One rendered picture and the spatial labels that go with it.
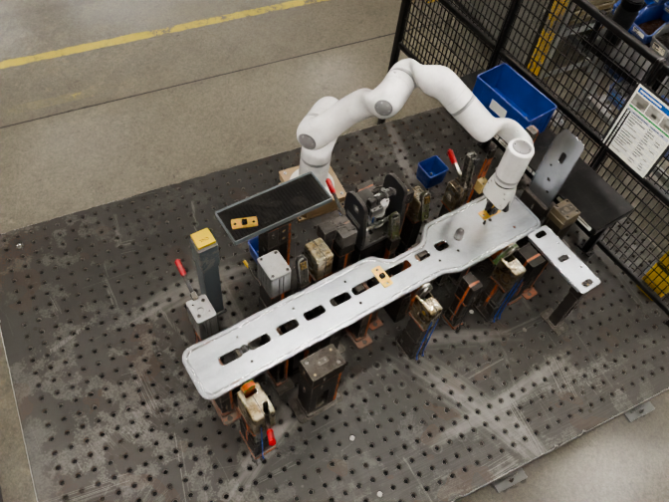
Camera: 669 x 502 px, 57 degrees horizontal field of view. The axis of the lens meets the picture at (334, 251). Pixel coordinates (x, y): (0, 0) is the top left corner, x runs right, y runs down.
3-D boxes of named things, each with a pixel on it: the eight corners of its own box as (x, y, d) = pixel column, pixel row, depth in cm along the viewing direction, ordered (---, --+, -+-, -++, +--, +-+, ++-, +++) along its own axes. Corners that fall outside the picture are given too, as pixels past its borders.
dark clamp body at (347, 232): (333, 302, 239) (342, 246, 208) (315, 276, 245) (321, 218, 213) (355, 290, 243) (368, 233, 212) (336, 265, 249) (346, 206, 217)
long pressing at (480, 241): (209, 411, 182) (208, 410, 181) (176, 351, 192) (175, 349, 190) (545, 226, 232) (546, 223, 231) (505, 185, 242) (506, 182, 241)
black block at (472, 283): (453, 336, 236) (474, 298, 212) (436, 314, 240) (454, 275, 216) (469, 326, 239) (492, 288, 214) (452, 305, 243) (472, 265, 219)
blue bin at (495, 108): (518, 145, 249) (530, 122, 238) (467, 100, 261) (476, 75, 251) (546, 130, 255) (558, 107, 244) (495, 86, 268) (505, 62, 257)
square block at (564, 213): (532, 273, 255) (566, 220, 225) (519, 259, 258) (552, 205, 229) (546, 265, 258) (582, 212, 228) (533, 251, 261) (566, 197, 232)
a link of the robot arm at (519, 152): (501, 158, 209) (493, 177, 204) (514, 131, 198) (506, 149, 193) (525, 168, 208) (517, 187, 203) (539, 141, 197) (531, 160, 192)
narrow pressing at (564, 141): (547, 208, 235) (584, 146, 207) (527, 188, 240) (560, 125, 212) (548, 208, 236) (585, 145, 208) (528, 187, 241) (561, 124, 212)
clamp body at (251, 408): (255, 467, 202) (253, 432, 172) (234, 428, 209) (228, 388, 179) (283, 450, 206) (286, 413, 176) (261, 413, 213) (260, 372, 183)
